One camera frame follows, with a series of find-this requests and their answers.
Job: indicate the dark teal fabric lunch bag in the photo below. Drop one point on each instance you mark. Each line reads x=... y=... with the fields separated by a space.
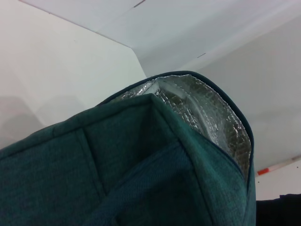
x=70 y=176

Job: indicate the white perforated base panel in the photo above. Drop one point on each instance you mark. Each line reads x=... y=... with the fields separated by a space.
x=279 y=181

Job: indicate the black robot torso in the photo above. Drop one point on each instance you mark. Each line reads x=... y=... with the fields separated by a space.
x=282 y=212

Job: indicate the red tape strip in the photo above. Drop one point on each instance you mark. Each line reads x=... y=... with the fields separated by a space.
x=263 y=171

